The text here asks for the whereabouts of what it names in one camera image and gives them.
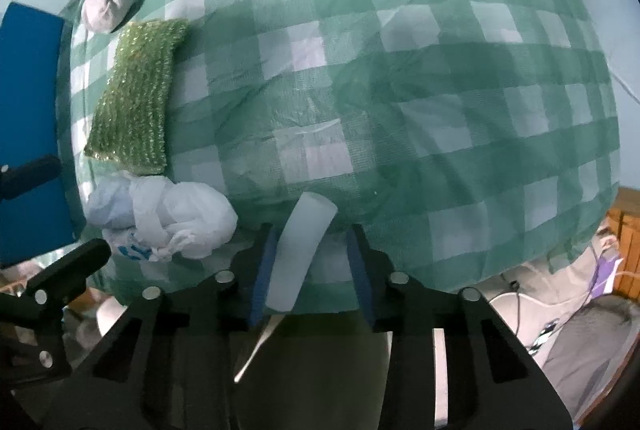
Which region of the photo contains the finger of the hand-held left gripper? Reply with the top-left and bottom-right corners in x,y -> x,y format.
0,155 -> 62,203
0,237 -> 112,386

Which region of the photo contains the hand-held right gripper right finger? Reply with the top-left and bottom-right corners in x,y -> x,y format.
345,225 -> 573,430

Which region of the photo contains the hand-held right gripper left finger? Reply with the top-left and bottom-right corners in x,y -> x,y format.
70,224 -> 281,430

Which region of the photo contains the white foam strip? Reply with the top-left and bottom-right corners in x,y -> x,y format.
265,191 -> 338,313

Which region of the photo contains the open cardboard box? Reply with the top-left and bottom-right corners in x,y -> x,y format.
0,1 -> 83,268

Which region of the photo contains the white knotted plastic bag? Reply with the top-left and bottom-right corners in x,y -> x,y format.
84,174 -> 239,263

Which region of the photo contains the green knitted scrubber cloth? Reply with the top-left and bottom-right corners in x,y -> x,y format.
83,19 -> 192,176

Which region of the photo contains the green checked tablecloth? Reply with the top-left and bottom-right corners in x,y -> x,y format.
57,0 -> 622,311

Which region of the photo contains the grey rolled sock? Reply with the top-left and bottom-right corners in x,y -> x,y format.
81,0 -> 147,35

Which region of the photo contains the grey cloth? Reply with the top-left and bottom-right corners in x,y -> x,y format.
540,295 -> 640,426

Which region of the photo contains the purple object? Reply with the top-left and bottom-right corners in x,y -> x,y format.
592,257 -> 626,296

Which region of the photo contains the wooden crate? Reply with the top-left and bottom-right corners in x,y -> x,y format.
600,187 -> 640,301

